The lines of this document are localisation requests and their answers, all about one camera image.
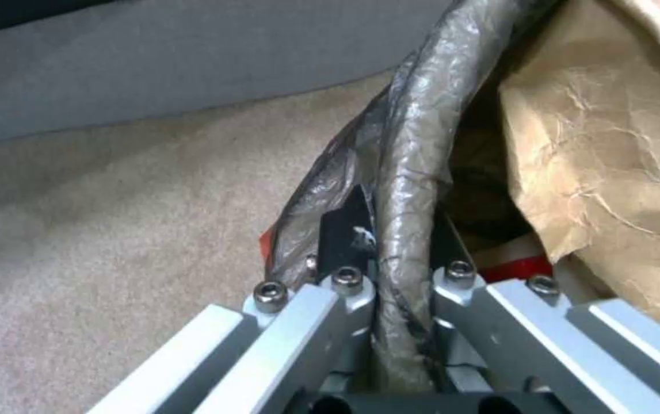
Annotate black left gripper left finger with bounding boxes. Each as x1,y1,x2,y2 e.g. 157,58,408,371
86,184,379,414

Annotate crumpled brown paper bag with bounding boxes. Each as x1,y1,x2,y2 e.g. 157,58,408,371
499,0,660,346

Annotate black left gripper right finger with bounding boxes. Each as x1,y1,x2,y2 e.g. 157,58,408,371
425,212,660,414

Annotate red and white package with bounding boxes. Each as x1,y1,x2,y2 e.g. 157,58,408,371
259,229,555,283

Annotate trash bin with plastic liner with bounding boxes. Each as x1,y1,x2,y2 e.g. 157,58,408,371
266,0,571,385

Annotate grey upholstered sofa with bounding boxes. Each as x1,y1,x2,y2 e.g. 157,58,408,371
0,0,457,147

